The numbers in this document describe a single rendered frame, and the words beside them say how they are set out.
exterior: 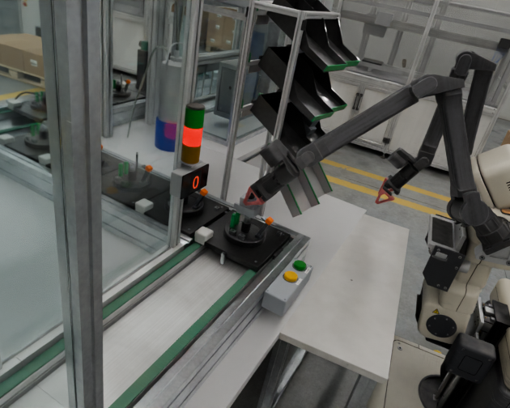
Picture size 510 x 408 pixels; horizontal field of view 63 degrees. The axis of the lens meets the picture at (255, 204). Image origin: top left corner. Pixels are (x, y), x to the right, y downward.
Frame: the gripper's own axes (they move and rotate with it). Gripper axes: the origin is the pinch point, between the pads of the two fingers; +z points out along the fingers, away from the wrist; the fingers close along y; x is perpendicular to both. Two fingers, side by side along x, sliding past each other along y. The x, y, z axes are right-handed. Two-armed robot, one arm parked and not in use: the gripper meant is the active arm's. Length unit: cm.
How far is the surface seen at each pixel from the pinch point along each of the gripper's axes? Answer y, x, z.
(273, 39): -116, -62, 9
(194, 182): 19.0, -13.1, -2.6
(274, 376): 3, 59, 37
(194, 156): 19.6, -18.3, -8.6
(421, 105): -411, 34, 30
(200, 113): 19.1, -25.4, -18.2
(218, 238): 7.6, 4.1, 13.9
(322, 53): -32, -25, -36
